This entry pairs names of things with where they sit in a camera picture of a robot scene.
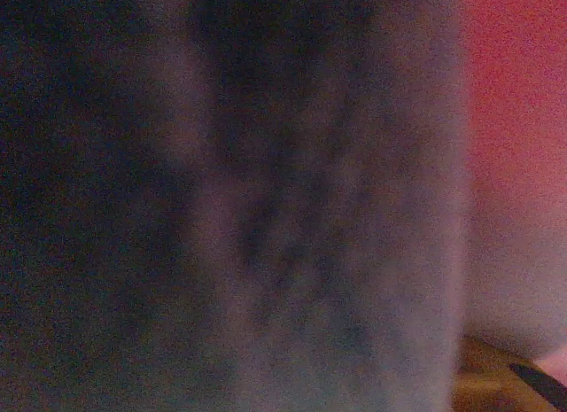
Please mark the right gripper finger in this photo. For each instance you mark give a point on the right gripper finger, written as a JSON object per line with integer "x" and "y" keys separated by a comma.
{"x": 491, "y": 381}

